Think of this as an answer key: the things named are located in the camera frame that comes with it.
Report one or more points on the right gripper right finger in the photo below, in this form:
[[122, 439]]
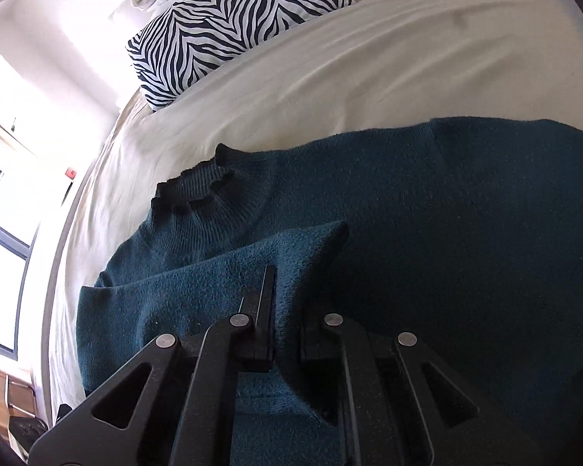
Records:
[[396, 402]]

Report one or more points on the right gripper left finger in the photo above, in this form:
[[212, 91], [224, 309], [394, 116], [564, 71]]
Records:
[[173, 403]]

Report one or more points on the dark teal knit sweater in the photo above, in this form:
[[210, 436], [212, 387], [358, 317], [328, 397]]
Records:
[[466, 231]]

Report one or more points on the beige bed sheet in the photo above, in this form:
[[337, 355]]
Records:
[[377, 63]]

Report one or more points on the zebra print pillow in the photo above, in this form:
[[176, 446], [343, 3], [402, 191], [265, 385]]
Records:
[[192, 38]]

